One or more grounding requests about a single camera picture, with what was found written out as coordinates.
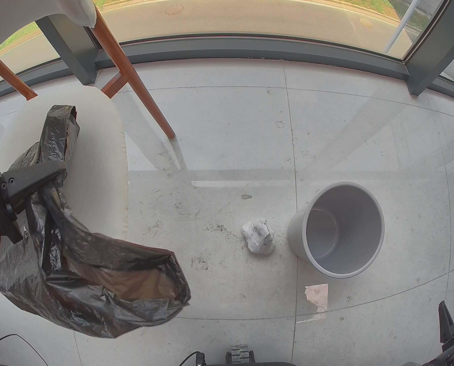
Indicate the black plastic bag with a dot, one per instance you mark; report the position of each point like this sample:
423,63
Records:
78,280

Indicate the grey trash bin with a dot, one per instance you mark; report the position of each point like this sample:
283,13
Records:
297,235

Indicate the white chair with wooden legs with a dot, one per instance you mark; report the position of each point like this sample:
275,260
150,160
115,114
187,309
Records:
97,158

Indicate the crumpled white paper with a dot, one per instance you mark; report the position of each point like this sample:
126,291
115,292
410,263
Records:
257,238

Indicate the window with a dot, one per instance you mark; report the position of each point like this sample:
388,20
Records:
249,52

